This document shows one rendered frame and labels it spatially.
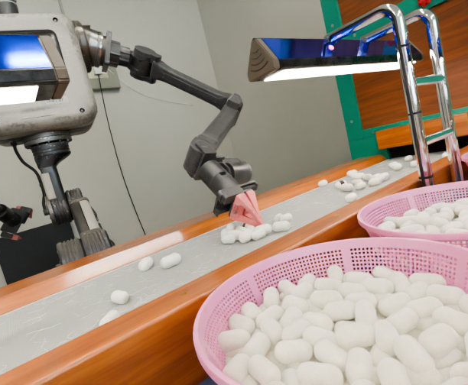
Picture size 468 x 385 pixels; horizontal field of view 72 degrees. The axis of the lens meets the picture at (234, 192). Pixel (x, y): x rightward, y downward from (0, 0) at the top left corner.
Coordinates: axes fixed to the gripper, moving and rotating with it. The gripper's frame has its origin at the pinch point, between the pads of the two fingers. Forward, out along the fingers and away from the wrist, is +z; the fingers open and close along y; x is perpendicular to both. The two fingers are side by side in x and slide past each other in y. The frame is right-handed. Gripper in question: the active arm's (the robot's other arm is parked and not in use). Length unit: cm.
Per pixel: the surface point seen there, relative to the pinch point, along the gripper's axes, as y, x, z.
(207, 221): -1.3, 12.3, -14.5
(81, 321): -35.6, 0.2, 3.7
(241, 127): 156, 96, -174
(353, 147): 83, 15, -28
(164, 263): -20.5, 2.4, -1.4
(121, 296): -30.2, -1.9, 3.9
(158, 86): 89, 71, -218
